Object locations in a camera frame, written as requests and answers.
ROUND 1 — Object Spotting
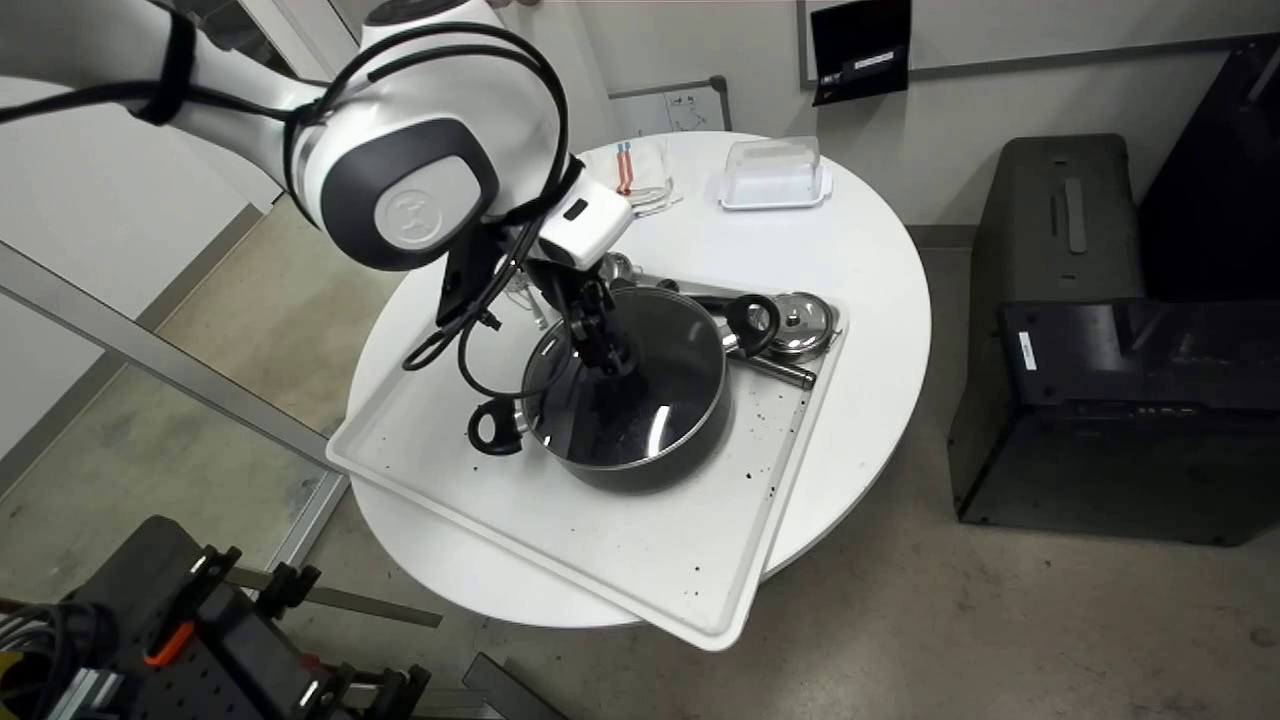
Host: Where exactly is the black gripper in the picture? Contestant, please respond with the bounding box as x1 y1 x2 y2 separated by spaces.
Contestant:
525 251 648 391

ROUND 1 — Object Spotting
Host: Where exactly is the glass lid with black knob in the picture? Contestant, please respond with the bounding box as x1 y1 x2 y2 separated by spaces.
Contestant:
522 287 734 472

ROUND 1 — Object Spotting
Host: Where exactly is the black cooking pot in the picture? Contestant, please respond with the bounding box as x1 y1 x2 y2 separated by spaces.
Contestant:
465 285 792 496

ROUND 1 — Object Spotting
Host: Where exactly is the white plastic tray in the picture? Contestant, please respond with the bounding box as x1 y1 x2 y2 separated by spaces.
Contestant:
323 267 852 655

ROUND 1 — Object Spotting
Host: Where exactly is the silver ladle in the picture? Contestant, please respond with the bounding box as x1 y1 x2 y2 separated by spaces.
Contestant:
767 287 849 364

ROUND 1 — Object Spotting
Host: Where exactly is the clear plastic container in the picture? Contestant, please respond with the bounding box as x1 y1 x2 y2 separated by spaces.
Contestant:
711 133 837 218

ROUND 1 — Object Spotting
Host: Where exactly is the black marker holder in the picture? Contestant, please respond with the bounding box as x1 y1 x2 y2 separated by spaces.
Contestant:
809 0 921 110

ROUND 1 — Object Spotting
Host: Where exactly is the black cabinet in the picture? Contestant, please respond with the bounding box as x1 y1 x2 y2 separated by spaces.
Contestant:
943 129 1280 549

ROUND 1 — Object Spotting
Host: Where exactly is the black equipment cart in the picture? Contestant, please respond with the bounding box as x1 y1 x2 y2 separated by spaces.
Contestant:
0 511 433 720

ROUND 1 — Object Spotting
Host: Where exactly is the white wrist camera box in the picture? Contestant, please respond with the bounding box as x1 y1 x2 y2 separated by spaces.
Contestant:
532 178 640 273

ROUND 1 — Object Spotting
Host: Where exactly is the grey aluminium frame beam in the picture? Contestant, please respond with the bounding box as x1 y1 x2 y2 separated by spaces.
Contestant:
0 235 355 581

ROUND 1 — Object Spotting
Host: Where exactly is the wall whiteboard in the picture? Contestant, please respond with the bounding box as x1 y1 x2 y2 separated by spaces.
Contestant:
795 0 1280 79

